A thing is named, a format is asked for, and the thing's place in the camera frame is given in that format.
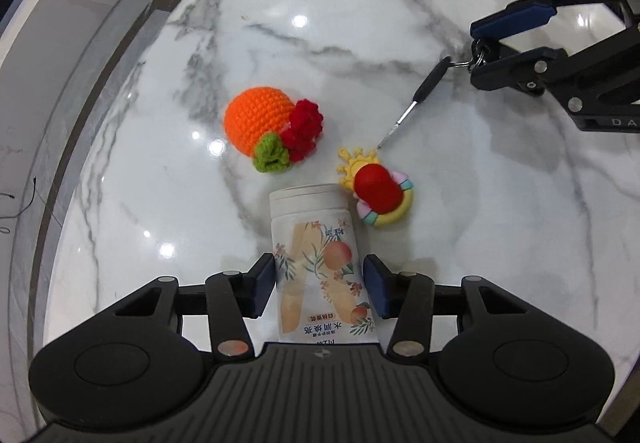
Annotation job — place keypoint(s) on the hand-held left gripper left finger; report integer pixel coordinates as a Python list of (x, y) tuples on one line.
[(263, 285)]

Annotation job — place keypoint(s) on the orange crochet fruit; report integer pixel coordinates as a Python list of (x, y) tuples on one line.
[(257, 115)]

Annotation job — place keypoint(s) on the white peach print bottle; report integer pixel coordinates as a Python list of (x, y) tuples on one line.
[(312, 233)]

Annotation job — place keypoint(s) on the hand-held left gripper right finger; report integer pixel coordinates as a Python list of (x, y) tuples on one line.
[(376, 287)]

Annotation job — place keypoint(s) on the marble desktop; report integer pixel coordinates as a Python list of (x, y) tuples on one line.
[(350, 23)]

